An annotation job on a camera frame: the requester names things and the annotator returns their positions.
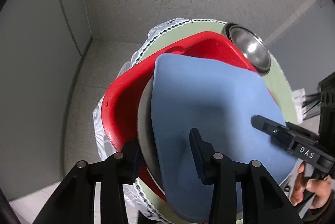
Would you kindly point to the red plastic basin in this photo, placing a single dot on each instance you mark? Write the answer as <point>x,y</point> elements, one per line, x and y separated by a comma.
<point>121,100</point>

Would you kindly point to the grey cabinet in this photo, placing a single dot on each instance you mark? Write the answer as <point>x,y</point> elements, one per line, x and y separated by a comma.
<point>42,46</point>

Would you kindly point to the person's right hand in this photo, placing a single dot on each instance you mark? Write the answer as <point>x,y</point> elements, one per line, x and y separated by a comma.
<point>321,188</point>

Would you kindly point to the large steel bowl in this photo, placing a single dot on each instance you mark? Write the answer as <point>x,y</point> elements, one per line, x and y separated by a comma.
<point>145,136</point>

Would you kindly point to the small steel bowl back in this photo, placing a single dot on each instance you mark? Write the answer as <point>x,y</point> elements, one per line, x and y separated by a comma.
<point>250,45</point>

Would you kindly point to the white tote bag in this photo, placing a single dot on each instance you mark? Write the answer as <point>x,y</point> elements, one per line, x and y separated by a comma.
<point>304,103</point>

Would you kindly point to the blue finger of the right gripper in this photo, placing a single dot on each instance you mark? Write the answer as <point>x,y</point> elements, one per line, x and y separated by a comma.
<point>270,127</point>

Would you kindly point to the blue square plastic plate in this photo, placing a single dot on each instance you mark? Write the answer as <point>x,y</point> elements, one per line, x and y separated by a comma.
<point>219,100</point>

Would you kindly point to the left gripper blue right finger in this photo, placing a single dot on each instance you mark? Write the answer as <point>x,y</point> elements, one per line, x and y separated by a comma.
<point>202,153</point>

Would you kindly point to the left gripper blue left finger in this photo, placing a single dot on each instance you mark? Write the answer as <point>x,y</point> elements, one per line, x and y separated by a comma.
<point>134,161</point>

